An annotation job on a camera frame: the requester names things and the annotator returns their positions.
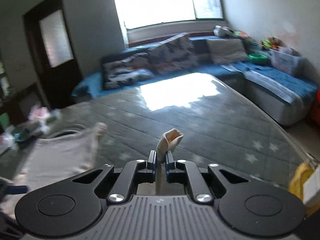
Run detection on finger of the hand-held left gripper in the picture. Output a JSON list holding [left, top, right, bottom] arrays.
[[6, 185, 28, 195]]

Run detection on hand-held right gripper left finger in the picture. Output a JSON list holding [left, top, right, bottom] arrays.
[[72, 150, 157, 203]]

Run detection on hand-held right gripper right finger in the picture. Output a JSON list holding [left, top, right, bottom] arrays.
[[165, 151, 250, 203]]

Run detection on cream garment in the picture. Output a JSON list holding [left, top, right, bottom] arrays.
[[7, 122, 184, 195]]

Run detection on grey quilted star table cover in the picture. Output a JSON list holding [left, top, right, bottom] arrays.
[[0, 72, 310, 220]]

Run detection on pink tissue pack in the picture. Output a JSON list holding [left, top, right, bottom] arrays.
[[29, 107, 50, 121]]

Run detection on round black induction cooker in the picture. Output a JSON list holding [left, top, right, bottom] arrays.
[[37, 124, 87, 140]]

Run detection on flat butterfly print pillow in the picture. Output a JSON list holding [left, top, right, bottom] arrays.
[[104, 69, 154, 90]]

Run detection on dark wooden cabinet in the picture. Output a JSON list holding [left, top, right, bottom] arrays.
[[0, 55, 48, 130]]

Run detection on wide butterfly print pillow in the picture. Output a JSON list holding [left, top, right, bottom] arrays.
[[102, 54, 150, 79]]

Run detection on upright butterfly print pillow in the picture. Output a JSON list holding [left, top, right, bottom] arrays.
[[147, 32, 198, 74]]

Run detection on blue sofa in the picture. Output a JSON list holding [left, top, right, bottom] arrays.
[[71, 34, 319, 127]]

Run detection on dark wooden door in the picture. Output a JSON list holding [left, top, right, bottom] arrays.
[[24, 0, 84, 109]]

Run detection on grey pillow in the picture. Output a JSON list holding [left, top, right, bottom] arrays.
[[206, 39, 248, 64]]

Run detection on yellow cloth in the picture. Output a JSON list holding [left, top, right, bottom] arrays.
[[289, 161, 320, 208]]

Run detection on green bowl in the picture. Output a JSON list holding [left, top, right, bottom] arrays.
[[249, 53, 268, 64]]

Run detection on blue knitted blanket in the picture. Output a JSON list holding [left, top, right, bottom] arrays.
[[225, 61, 319, 103]]

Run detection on panda plush toy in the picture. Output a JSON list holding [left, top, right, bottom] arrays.
[[214, 25, 233, 36]]

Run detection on red object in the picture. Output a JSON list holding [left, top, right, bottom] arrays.
[[310, 90, 320, 128]]

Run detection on clear plastic storage box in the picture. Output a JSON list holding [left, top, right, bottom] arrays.
[[270, 47, 305, 75]]

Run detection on small plush toys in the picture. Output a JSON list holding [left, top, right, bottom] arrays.
[[261, 37, 280, 49]]

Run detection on window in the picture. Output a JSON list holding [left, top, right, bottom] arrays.
[[112, 0, 224, 30]]

